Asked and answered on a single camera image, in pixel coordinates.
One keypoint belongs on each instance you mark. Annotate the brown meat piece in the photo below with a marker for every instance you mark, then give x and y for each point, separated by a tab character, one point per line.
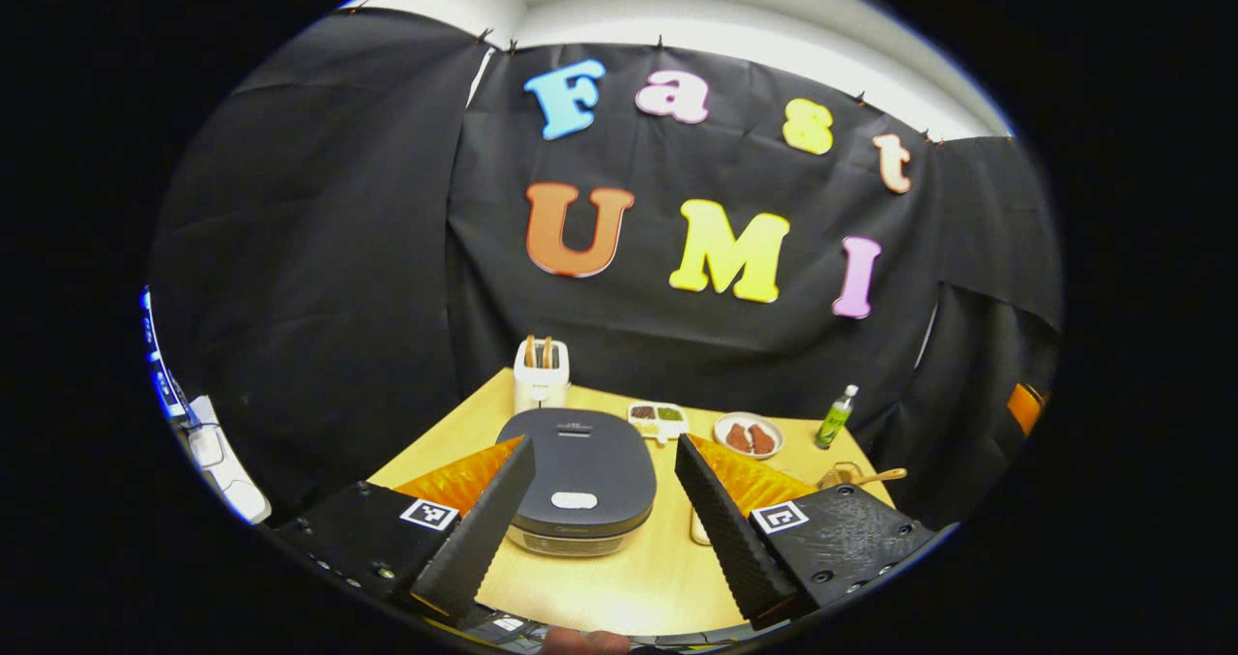
738	438
762	440

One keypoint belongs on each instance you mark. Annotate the white side desk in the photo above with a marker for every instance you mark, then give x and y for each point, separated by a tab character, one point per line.
232	476

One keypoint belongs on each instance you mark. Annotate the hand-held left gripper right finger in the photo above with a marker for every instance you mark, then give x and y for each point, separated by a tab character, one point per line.
735	549

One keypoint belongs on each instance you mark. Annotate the white toaster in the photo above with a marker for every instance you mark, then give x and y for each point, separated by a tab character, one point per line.
540	389

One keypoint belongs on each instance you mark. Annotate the black backdrop cloth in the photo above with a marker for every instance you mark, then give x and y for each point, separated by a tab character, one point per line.
290	249

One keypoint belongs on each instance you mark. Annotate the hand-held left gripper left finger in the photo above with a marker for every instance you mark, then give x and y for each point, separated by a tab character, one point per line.
479	539

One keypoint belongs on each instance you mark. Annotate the dark grey rice cooker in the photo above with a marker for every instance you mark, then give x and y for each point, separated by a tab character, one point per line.
590	461

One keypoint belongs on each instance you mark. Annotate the white divided dish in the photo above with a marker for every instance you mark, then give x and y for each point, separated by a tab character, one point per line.
658	425

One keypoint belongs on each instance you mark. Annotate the white round plate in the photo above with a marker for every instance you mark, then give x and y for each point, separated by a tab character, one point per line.
748	417

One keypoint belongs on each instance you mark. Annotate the green drink bottle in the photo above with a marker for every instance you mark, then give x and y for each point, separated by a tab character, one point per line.
834	425

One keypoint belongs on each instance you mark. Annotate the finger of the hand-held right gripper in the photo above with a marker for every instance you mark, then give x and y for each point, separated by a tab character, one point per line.
1025	408

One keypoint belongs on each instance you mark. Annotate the computer monitor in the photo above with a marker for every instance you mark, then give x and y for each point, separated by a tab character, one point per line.
162	365

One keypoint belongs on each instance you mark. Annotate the toast slice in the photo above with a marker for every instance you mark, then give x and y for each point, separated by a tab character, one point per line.
546	353
530	351

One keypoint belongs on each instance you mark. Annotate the wooden spoon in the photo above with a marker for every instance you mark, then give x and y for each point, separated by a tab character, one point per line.
875	477

